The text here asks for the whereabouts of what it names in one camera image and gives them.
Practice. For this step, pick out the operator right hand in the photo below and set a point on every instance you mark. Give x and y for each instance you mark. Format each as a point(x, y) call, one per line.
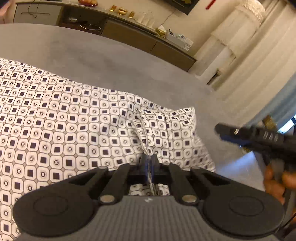
point(278, 188)

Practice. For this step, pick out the orange fruit plate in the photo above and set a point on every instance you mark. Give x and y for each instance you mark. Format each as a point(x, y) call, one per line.
point(88, 2)

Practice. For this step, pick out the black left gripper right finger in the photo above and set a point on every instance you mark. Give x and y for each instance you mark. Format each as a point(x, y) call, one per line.
point(228, 206)

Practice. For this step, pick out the long low TV cabinet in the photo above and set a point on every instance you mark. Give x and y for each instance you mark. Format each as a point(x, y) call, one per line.
point(104, 23)

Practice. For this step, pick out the cream curtain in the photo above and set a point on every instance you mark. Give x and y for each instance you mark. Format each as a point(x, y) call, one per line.
point(249, 57)

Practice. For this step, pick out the white black patterned garment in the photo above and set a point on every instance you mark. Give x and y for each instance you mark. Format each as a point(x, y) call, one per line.
point(53, 128)

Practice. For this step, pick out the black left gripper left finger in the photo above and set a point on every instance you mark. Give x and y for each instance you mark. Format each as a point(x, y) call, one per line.
point(67, 206)

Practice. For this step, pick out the dark framed wall picture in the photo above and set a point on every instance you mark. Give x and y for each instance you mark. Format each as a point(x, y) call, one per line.
point(185, 6)

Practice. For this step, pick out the white box on cabinet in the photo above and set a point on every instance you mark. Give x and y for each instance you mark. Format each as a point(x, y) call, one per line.
point(179, 40)

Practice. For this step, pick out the grey bed sheet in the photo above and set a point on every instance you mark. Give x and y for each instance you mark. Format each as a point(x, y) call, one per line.
point(102, 62)

